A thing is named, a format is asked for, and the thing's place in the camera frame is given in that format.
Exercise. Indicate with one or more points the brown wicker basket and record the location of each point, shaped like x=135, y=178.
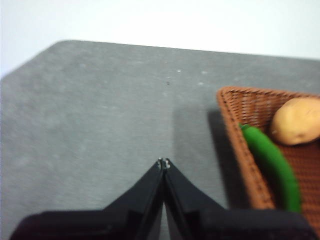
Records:
x=240, y=150

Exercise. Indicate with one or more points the yellow-brown potato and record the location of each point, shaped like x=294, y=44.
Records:
x=295, y=122

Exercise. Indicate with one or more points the green chili pepper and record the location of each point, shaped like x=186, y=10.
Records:
x=272, y=160

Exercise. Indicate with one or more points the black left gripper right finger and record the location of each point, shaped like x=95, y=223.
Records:
x=195, y=207

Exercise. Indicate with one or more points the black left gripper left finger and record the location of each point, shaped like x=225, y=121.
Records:
x=135, y=207

